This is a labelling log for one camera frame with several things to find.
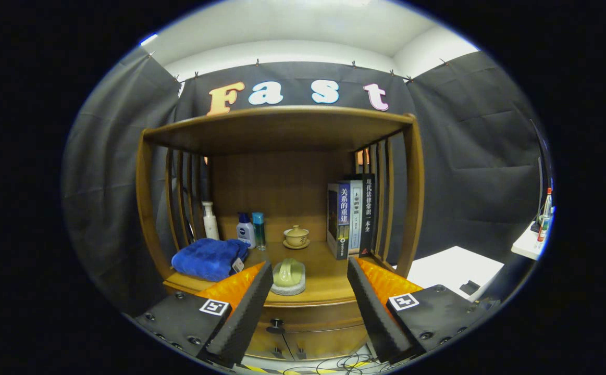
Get teal clear bottle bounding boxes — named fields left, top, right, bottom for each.
left=252, top=211, right=267, bottom=251

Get white bottle with blue cap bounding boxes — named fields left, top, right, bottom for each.
left=236, top=212, right=256, bottom=249

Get wooden cabinet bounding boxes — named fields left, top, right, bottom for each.
left=136, top=106, right=425, bottom=363

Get green and grey scrubber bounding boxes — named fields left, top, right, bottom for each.
left=270, top=258, right=306, bottom=296

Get white round table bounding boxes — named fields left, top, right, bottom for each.
left=511, top=221, right=548, bottom=260

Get book with black spine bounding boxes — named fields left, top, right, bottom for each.
left=357, top=174, right=376, bottom=257

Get blue towel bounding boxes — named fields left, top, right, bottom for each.
left=171, top=238, right=250, bottom=282

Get white box unit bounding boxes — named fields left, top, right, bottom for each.
left=394, top=246, right=505, bottom=303

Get white pump bottle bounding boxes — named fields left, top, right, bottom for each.
left=202, top=202, right=220, bottom=241

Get book with pale grey spine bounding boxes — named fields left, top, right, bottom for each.
left=348, top=180, right=364, bottom=256

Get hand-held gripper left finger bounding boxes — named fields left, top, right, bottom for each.
left=135, top=261, right=274, bottom=365

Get black backdrop cloth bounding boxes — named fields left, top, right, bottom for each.
left=62, top=46, right=553, bottom=318

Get water bottle with red label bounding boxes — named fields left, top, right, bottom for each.
left=537, top=187, right=553, bottom=243

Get book with blue white spine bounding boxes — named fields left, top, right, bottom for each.
left=327, top=181, right=351, bottom=260

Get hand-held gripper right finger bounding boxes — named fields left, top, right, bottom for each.
left=347, top=256, right=491, bottom=364

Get wooden countertop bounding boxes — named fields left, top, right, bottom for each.
left=163, top=240, right=387, bottom=308

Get wooden drawer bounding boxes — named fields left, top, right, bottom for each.
left=165, top=286, right=368, bottom=335

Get yellow black floor tape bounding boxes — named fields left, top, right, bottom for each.
left=243, top=362, right=366, bottom=374

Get beige lidded teacup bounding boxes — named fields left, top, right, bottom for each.
left=283, top=225, right=311, bottom=249

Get black floor cables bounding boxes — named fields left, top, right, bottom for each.
left=277, top=333, right=413, bottom=374

